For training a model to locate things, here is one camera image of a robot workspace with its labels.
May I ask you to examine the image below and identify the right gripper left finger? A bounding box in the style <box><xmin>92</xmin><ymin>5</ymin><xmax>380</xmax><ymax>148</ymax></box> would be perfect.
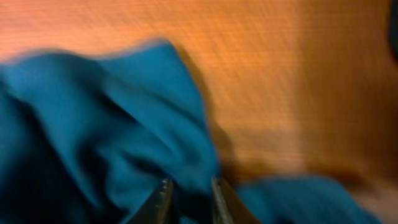
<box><xmin>127</xmin><ymin>179</ymin><xmax>179</xmax><ymax>224</ymax></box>

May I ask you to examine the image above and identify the folded black garment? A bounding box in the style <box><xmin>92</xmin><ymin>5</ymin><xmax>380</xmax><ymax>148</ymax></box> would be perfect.
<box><xmin>388</xmin><ymin>0</ymin><xmax>398</xmax><ymax>60</ymax></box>

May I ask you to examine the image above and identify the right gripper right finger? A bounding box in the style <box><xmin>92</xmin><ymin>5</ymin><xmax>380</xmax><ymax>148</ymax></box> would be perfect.
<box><xmin>211</xmin><ymin>178</ymin><xmax>261</xmax><ymax>224</ymax></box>

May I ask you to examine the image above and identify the blue t-shirt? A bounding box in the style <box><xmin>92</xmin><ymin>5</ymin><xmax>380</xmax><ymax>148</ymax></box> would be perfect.
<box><xmin>1</xmin><ymin>42</ymin><xmax>377</xmax><ymax>223</ymax></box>

